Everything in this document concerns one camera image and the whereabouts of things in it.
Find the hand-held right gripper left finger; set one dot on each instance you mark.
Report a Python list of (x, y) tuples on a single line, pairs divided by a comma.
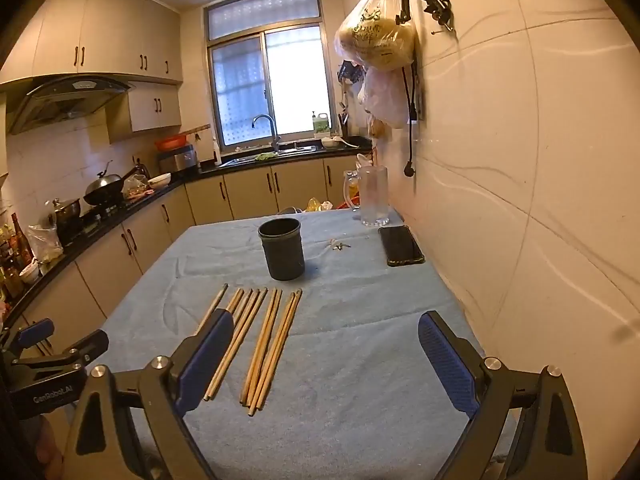
[(205, 360)]

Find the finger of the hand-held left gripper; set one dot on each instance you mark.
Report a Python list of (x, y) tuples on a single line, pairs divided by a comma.
[(36, 331), (85, 346)]

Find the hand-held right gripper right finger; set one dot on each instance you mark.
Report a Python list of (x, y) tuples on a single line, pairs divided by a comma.
[(445, 365)]

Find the set of wooden chopsticks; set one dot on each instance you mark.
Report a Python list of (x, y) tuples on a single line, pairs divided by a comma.
[(267, 340)]

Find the black plastic utensil cup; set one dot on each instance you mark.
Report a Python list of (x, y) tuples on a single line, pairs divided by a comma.
[(281, 255)]

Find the person's left hand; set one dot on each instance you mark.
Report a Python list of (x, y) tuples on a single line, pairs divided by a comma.
[(47, 445)]

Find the small white mortar bowl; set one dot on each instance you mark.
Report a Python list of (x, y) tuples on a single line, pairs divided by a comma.
[(30, 272)]

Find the group of condiment bottles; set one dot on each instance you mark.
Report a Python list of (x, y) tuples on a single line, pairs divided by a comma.
[(12, 260)]

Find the clear crumpled plastic bag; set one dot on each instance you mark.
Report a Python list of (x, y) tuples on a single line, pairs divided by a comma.
[(45, 242)]

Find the blue tablecloth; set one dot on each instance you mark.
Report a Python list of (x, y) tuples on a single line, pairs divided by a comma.
[(350, 360)]

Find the steel cooking pot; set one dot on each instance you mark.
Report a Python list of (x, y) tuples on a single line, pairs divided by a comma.
[(66, 215)]

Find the black smartphone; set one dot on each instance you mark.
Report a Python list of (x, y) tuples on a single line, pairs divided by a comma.
[(401, 246)]

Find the gas stove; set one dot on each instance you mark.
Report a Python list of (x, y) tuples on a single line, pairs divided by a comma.
[(100, 212)]

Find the black wok with lid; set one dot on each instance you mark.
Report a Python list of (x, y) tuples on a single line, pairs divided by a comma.
[(102, 187)]

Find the small bunch of keys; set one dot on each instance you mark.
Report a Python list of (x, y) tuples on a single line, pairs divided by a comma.
[(339, 245)]

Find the plastic bag of food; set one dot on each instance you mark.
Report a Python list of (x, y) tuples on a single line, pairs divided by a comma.
[(136, 186)]

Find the beige lower kitchen cabinets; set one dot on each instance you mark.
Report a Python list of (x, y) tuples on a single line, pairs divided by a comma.
[(250, 195)]

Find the beige kitchen cabinets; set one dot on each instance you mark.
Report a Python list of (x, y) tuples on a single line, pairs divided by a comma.
[(250, 195), (100, 35)]

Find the steel basin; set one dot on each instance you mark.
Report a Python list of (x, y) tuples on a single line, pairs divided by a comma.
[(290, 209)]

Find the clear glass pitcher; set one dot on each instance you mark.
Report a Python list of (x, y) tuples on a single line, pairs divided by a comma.
[(374, 195)]

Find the red plastic basket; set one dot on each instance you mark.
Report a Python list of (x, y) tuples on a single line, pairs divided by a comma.
[(346, 206)]

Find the stainless steel countertop appliance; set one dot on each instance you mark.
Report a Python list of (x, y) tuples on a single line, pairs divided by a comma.
[(177, 160)]

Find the white plastic bottle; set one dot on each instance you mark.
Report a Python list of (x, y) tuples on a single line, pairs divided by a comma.
[(217, 152)]

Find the red plastic basin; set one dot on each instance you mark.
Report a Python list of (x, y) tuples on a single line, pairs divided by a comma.
[(169, 143)]

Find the stainless steel sink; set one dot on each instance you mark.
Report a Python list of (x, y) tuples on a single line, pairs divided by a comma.
[(290, 151)]

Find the black range hood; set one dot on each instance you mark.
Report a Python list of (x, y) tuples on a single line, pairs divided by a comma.
[(65, 102)]

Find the black kitchen countertop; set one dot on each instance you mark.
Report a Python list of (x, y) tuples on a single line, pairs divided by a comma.
[(352, 149)]

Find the chrome sink faucet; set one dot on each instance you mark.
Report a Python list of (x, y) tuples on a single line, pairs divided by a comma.
[(267, 127)]

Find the white bowl with ladle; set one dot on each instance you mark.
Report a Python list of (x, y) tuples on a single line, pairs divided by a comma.
[(332, 142)]

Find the green detergent bottle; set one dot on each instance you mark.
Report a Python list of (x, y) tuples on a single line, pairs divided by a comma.
[(321, 124)]

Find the dark utensil holder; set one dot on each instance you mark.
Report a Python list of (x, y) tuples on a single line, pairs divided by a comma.
[(343, 122)]

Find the hanging white plastic bag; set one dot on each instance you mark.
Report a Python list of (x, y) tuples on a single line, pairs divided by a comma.
[(385, 95)]

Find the kitchen window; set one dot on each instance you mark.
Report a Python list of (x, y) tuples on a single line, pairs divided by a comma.
[(290, 85)]

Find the beige upper kitchen cabinets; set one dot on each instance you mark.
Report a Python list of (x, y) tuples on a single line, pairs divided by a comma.
[(100, 35)]

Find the hanging yellow plastic bag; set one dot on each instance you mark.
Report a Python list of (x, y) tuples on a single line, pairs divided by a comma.
[(375, 35)]

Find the wall power outlet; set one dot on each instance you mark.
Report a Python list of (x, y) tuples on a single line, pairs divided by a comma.
[(419, 105)]

